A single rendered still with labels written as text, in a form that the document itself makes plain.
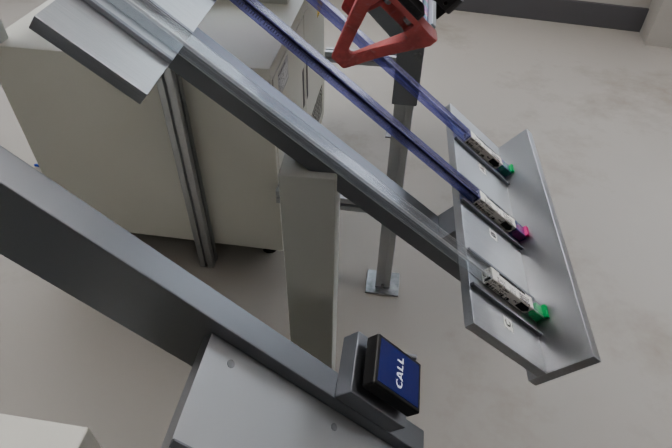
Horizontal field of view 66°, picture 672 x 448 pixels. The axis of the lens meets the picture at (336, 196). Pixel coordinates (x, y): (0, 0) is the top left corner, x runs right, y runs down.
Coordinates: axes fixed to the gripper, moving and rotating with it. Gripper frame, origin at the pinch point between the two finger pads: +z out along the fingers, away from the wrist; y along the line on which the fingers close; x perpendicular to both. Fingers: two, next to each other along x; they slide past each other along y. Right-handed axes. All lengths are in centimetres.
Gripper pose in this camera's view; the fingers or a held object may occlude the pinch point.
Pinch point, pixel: (348, 29)
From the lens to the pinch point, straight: 46.6
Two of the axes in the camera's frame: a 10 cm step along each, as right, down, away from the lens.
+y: -0.9, 6.7, -7.4
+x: 7.3, 5.5, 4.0
